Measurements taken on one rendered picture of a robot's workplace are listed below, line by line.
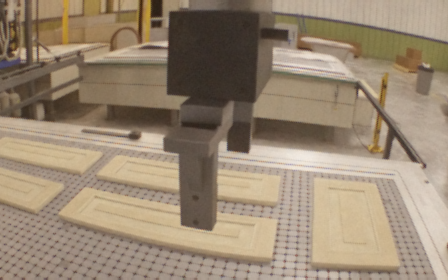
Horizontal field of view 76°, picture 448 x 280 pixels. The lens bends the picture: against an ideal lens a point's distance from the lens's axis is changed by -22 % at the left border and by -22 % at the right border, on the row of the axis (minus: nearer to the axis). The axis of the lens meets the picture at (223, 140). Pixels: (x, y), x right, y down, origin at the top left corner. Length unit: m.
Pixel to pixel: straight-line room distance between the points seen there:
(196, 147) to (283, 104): 3.56
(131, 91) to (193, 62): 3.89
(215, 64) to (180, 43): 0.06
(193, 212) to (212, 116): 0.14
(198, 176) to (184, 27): 0.21
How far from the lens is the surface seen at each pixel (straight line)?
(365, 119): 4.12
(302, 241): 1.02
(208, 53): 0.50
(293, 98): 3.96
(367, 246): 1.03
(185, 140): 0.44
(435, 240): 1.18
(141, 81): 4.30
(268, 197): 1.18
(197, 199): 0.52
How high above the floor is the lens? 1.48
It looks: 21 degrees down
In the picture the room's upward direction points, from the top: 2 degrees clockwise
